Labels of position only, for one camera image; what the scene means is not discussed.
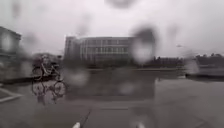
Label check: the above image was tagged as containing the wide grey multi-storey building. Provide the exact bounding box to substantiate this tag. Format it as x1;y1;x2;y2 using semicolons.
63;35;138;65

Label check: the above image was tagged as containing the wet paved plaza ground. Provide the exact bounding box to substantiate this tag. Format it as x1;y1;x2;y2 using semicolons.
0;68;224;128

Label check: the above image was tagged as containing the bicycle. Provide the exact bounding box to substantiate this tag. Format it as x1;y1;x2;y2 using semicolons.
31;63;64;83

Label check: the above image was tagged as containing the person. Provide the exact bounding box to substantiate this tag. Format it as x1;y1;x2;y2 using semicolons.
39;54;51;76

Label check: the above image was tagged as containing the robot's own part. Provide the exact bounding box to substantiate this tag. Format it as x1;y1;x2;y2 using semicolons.
72;121;82;128

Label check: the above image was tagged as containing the row of dark trees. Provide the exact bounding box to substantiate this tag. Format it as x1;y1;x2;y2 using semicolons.
143;52;224;70

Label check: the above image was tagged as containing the low dark kerb wall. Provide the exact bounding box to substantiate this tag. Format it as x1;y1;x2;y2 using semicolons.
184;72;224;82

